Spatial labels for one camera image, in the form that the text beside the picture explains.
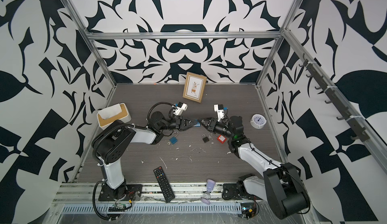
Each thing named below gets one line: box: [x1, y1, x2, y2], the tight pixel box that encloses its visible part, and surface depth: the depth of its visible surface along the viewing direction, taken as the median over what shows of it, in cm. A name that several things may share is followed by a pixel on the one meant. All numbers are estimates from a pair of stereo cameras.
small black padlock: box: [201, 134, 210, 143], surface depth 94 cm
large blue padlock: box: [169, 131, 179, 145], surface depth 93 cm
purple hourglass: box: [201, 178, 216, 205], surface depth 76 cm
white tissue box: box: [96, 102, 132, 131], surface depth 97 cm
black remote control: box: [153, 165, 176, 203], surface depth 77 cm
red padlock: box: [216, 134, 227, 144], surface depth 93 cm
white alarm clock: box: [249, 113, 268, 130], surface depth 99 cm
